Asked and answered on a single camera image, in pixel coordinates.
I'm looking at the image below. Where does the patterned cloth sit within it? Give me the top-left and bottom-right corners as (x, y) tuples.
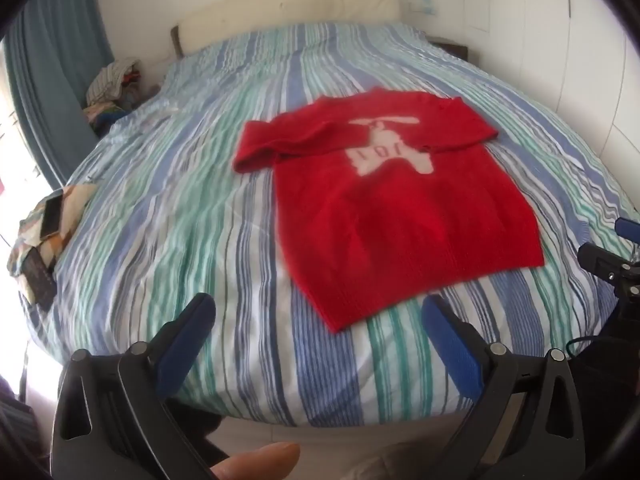
(7, 182), (98, 306)

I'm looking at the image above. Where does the red sweater with white print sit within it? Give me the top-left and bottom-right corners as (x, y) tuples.
(232, 87), (546, 333)

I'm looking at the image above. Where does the person's left hand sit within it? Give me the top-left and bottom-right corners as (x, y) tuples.
(210, 441), (302, 480)

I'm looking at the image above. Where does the cream padded headboard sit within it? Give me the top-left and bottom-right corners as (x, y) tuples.
(170, 0), (401, 58)

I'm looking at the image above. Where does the striped bed sheet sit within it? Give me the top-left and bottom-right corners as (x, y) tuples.
(17, 22), (640, 428)

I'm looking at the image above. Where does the dark bedside table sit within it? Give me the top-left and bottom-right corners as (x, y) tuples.
(427, 37), (471, 63)

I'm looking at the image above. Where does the pile of clothes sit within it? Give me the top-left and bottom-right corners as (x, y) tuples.
(82, 57), (161, 136)

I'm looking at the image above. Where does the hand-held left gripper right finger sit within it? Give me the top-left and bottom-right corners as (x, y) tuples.
(421, 294), (587, 480)

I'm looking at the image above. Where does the dark flat case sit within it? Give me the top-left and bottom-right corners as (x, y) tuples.
(22, 249), (59, 312)

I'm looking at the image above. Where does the blue curtain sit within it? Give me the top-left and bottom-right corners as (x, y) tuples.
(2, 0), (116, 186)

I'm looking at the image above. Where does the white wardrobe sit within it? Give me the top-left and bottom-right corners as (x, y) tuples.
(460, 0), (640, 161)

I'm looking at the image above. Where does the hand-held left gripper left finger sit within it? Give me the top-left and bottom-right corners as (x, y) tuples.
(50, 292), (236, 480)

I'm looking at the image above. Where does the smartphone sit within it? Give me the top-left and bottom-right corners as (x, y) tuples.
(40, 194), (67, 241)

